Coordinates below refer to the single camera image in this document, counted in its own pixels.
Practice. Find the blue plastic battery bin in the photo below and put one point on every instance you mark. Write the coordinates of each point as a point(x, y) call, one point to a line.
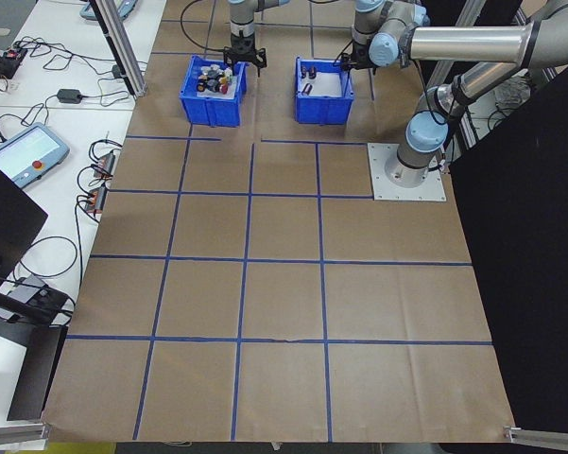
point(321, 111)

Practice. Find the blue plastic button switch bin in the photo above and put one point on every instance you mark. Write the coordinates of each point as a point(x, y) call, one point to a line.
point(212, 113)

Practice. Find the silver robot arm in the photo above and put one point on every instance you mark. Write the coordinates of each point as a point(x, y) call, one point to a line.
point(241, 12)
point(468, 42)

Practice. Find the black power adapter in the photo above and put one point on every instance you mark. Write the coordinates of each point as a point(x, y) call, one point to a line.
point(70, 96)
point(117, 72)

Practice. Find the light blue teach pendant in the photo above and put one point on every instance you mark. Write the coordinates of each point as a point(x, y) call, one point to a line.
point(28, 151)
point(87, 10)

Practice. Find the white desk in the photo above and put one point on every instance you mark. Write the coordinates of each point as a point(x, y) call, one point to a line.
point(38, 28)
point(52, 222)

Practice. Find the black monitor panel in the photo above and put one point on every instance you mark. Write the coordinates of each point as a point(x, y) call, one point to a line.
point(5, 222)

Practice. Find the black monitor stand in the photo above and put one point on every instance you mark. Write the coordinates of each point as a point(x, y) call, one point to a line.
point(9, 331)

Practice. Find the black flat panel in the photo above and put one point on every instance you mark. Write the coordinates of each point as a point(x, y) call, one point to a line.
point(35, 378)

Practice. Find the aluminium table edge bar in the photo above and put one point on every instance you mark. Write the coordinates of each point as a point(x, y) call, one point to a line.
point(548, 436)
point(9, 435)

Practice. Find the small push button switch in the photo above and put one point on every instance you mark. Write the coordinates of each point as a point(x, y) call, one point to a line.
point(227, 72)
point(212, 71)
point(212, 85)
point(202, 72)
point(202, 86)

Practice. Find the red cap push button switch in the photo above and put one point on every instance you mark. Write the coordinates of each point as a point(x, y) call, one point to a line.
point(223, 88)

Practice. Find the aluminium extrusion post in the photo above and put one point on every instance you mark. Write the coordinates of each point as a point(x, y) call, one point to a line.
point(127, 61)

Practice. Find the white square base plate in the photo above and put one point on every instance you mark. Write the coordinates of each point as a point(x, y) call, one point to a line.
point(383, 189)

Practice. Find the large black frame cover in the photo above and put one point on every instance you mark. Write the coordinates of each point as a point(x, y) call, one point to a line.
point(524, 236)

